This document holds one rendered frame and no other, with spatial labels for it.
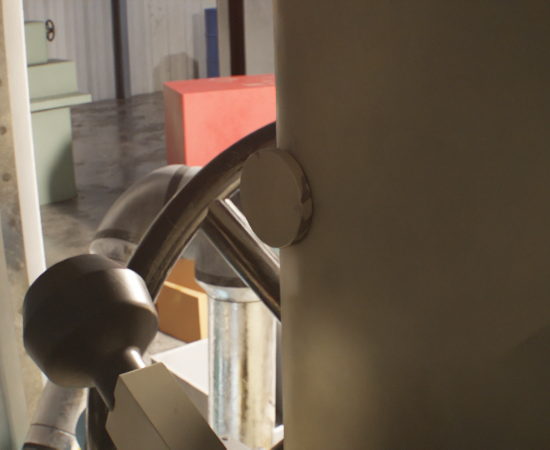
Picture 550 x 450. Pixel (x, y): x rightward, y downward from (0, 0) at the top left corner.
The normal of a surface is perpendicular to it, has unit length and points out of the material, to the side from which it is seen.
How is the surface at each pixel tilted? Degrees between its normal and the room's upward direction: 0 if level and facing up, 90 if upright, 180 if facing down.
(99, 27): 90
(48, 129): 90
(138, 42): 90
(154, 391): 25
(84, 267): 8
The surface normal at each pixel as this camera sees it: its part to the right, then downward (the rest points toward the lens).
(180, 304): -0.71, 0.24
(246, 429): 0.19, 0.21
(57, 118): 0.60, 0.23
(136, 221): 0.04, -0.27
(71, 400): 0.17, -0.46
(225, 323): -0.42, 0.20
